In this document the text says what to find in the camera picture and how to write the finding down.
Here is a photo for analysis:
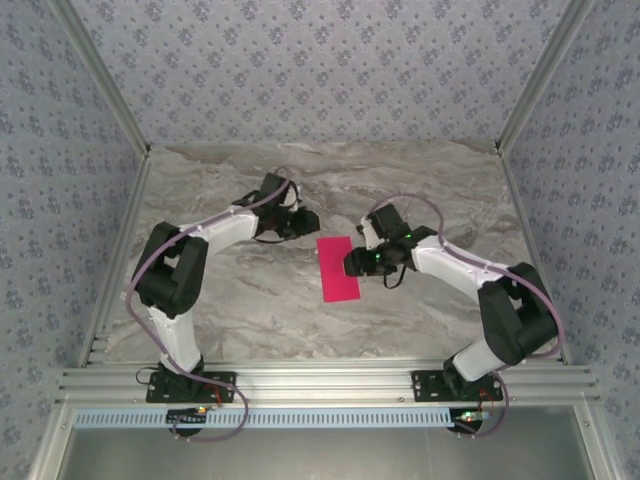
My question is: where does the pink paper sheet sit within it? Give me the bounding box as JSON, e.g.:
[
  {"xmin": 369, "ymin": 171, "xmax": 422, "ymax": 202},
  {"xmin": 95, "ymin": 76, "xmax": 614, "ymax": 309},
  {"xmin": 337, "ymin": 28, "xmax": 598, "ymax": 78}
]
[{"xmin": 316, "ymin": 235, "xmax": 362, "ymax": 304}]

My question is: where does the small black controller board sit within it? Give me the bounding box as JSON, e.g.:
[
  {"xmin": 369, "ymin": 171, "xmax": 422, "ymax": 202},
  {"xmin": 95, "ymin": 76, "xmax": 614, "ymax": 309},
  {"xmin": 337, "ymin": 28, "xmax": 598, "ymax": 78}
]
[
  {"xmin": 452, "ymin": 407, "xmax": 494, "ymax": 432},
  {"xmin": 167, "ymin": 407, "xmax": 207, "ymax": 429}
]

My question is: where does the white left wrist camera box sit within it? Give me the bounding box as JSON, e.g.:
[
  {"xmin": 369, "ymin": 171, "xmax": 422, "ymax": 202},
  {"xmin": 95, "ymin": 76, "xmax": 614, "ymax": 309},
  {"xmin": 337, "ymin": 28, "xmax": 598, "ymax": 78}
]
[{"xmin": 284, "ymin": 183, "xmax": 307, "ymax": 214}]

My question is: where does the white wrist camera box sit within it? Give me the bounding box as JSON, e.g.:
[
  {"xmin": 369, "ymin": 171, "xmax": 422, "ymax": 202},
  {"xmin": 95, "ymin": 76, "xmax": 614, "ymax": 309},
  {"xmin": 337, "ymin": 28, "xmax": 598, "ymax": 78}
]
[
  {"xmin": 284, "ymin": 183, "xmax": 307, "ymax": 214},
  {"xmin": 355, "ymin": 214, "xmax": 382, "ymax": 250}
]

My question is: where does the thin black camera cable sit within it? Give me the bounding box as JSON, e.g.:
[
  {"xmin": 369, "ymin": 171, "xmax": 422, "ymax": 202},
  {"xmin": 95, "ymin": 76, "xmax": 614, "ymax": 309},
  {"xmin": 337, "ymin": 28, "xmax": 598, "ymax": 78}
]
[
  {"xmin": 252, "ymin": 232, "xmax": 297, "ymax": 247},
  {"xmin": 381, "ymin": 267, "xmax": 408, "ymax": 291}
]

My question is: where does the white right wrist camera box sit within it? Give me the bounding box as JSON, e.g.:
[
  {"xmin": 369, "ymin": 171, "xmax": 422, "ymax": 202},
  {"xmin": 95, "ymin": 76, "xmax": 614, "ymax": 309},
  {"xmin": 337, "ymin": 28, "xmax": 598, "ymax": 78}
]
[{"xmin": 355, "ymin": 214, "xmax": 382, "ymax": 250}]

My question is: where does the aluminium mounting rail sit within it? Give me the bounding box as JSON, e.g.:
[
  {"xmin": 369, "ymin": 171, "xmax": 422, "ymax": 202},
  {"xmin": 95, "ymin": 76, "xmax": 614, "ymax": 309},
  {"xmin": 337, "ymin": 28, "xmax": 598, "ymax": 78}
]
[{"xmin": 54, "ymin": 363, "xmax": 601, "ymax": 405}]

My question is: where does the aluminium table side rail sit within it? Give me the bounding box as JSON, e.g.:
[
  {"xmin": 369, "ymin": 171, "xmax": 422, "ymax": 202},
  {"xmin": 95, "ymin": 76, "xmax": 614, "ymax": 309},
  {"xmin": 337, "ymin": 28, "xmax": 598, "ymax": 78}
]
[
  {"xmin": 77, "ymin": 149, "xmax": 154, "ymax": 369},
  {"xmin": 497, "ymin": 149, "xmax": 574, "ymax": 366}
]

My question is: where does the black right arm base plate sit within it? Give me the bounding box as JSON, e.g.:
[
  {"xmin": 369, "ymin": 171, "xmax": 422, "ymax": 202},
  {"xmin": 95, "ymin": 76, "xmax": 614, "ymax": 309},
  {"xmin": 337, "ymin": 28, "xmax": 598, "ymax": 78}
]
[{"xmin": 409, "ymin": 368, "xmax": 504, "ymax": 404}]

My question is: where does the pale blue slotted cable duct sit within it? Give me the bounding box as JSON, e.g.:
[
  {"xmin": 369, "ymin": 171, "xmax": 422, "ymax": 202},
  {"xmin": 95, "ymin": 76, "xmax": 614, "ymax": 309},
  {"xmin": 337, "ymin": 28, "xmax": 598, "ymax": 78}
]
[{"xmin": 73, "ymin": 407, "xmax": 457, "ymax": 430}]

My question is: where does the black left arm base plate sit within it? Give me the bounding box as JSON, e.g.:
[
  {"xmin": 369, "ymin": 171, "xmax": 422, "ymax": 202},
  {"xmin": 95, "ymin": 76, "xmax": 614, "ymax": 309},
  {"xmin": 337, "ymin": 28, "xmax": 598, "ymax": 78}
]
[{"xmin": 145, "ymin": 370, "xmax": 237, "ymax": 404}]

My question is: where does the aluminium frame post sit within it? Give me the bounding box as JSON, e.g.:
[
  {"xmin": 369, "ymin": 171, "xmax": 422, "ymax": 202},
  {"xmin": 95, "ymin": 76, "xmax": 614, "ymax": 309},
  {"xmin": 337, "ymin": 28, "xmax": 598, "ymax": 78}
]
[
  {"xmin": 494, "ymin": 0, "xmax": 599, "ymax": 155},
  {"xmin": 49, "ymin": 0, "xmax": 152, "ymax": 156}
]

